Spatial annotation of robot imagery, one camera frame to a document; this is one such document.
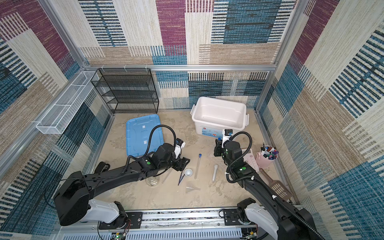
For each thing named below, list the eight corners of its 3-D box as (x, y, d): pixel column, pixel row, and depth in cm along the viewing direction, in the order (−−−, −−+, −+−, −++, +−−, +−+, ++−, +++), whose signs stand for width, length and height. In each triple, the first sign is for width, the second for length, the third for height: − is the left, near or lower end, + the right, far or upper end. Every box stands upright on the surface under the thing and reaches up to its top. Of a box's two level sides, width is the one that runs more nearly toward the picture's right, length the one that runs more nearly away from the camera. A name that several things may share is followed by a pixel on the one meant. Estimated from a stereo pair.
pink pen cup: (255, 169, 92) (263, 159, 81) (252, 156, 97) (259, 145, 87) (271, 169, 92) (281, 159, 81) (267, 155, 97) (275, 145, 87)
